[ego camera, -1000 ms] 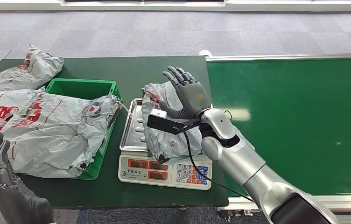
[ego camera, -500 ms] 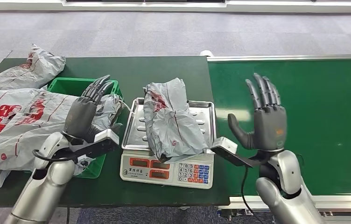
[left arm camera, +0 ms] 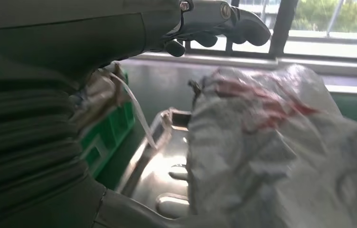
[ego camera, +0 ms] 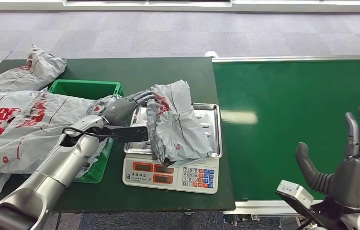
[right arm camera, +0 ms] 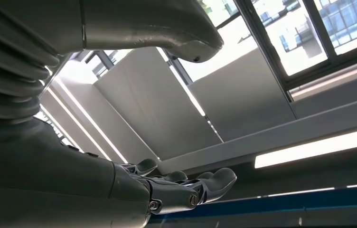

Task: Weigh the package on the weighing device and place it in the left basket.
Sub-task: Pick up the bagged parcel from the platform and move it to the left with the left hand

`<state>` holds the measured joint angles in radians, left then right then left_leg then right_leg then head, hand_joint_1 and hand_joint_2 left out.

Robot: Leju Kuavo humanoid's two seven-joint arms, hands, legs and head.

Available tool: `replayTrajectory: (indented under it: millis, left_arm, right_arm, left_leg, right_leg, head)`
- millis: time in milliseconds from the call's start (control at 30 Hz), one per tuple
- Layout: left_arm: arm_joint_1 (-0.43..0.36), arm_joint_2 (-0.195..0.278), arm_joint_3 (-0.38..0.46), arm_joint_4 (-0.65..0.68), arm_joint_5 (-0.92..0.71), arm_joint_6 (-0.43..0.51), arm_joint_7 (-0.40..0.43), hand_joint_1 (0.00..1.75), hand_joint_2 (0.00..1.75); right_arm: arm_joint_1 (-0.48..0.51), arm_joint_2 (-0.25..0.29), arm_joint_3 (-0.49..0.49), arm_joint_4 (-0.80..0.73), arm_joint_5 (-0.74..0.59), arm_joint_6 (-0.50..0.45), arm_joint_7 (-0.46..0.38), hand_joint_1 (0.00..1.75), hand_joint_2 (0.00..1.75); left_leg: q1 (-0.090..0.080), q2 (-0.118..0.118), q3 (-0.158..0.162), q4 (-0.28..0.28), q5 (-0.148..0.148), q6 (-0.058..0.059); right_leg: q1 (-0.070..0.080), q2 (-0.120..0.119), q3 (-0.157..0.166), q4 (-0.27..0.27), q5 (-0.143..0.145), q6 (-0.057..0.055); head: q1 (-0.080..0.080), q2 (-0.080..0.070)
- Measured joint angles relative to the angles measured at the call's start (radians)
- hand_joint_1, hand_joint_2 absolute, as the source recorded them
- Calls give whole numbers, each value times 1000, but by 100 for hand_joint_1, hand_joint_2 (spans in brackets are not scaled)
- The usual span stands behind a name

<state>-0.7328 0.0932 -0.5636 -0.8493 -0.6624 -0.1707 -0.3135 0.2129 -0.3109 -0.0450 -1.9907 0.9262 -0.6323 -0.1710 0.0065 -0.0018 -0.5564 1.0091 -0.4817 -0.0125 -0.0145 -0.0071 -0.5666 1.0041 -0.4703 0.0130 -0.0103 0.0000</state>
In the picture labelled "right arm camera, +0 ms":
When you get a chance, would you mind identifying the dark window frame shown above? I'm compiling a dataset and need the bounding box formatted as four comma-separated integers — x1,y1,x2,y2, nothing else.
84,0,357,92

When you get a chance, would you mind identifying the narrow ceiling light strip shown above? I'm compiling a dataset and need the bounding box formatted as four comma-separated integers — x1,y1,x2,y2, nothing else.
45,66,130,165
156,46,207,118

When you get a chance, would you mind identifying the wide ceiling light strip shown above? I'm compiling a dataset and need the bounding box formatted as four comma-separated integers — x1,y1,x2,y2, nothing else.
254,125,357,170

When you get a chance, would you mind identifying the blue band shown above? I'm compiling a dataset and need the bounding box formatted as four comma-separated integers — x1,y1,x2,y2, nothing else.
146,185,357,225

